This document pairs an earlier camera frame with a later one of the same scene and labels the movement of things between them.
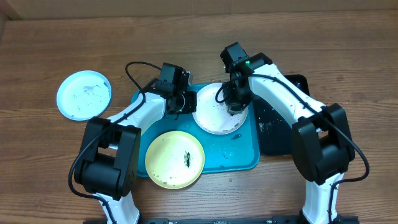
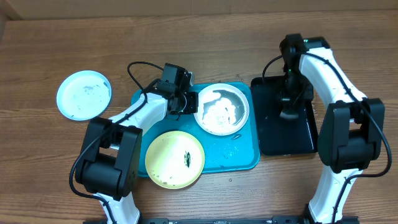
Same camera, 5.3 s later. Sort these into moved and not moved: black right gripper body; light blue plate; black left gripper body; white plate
Moved: black right gripper body
Not moved: black left gripper body; light blue plate; white plate
